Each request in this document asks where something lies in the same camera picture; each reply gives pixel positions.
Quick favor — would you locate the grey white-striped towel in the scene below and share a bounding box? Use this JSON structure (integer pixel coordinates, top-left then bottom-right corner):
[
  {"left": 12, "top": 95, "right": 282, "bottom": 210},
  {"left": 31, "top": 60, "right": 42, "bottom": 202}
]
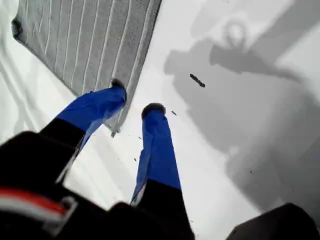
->
[{"left": 11, "top": 0, "right": 163, "bottom": 138}]

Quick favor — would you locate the red white servo wire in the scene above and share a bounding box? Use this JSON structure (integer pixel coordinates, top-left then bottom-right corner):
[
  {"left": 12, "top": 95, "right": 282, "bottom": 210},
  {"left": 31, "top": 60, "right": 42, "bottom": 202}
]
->
[{"left": 0, "top": 186, "right": 79, "bottom": 237}]

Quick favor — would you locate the small black scrap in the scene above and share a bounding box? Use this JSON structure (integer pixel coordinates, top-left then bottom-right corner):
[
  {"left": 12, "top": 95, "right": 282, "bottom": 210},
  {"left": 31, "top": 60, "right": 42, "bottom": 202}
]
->
[{"left": 189, "top": 73, "right": 206, "bottom": 89}]

